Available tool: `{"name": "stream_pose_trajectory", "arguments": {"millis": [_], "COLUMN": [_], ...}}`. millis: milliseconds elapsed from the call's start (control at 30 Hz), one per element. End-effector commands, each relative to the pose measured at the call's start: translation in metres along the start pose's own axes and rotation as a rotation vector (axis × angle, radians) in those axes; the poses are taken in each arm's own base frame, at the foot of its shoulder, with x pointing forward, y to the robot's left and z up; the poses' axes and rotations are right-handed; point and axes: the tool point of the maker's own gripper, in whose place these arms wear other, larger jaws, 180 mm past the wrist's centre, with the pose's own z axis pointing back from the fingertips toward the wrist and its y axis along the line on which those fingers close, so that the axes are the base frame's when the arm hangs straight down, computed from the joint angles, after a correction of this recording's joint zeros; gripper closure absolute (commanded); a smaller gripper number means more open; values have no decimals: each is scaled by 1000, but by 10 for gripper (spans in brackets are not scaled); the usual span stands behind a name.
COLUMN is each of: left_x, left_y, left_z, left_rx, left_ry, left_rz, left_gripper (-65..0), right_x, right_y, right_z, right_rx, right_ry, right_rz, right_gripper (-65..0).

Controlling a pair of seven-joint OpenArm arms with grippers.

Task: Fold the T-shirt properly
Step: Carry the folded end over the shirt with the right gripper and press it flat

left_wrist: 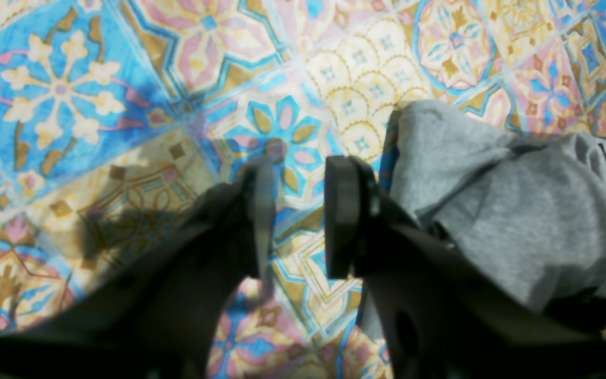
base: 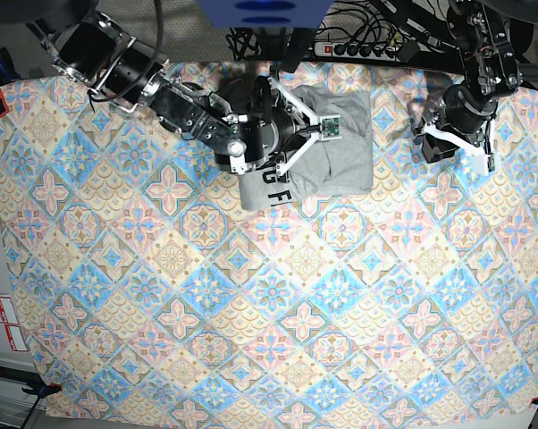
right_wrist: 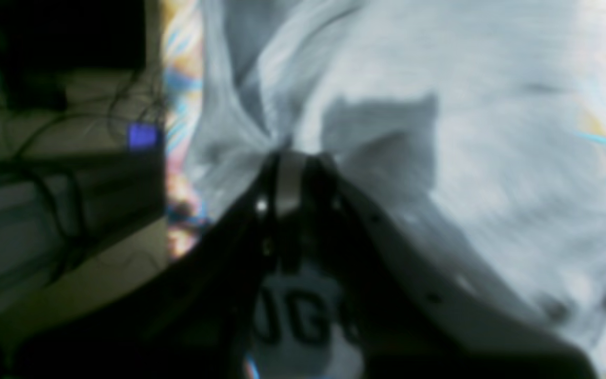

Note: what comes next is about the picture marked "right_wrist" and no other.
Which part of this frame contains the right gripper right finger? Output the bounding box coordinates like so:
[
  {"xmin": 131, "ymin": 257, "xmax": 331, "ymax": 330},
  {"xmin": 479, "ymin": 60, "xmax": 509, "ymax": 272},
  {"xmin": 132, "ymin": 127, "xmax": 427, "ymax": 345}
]
[{"xmin": 303, "ymin": 156, "xmax": 597, "ymax": 378}]

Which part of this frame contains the grey T-shirt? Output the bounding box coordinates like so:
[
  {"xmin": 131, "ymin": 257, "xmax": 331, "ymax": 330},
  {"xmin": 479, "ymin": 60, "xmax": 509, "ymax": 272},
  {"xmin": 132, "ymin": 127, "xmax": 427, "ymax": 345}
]
[{"xmin": 182, "ymin": 0, "xmax": 606, "ymax": 379}]

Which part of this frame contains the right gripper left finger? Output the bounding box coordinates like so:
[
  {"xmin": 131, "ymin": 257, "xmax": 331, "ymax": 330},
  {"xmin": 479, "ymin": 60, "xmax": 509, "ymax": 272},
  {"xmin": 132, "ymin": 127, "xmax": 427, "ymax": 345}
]
[{"xmin": 14, "ymin": 151, "xmax": 306, "ymax": 378}]

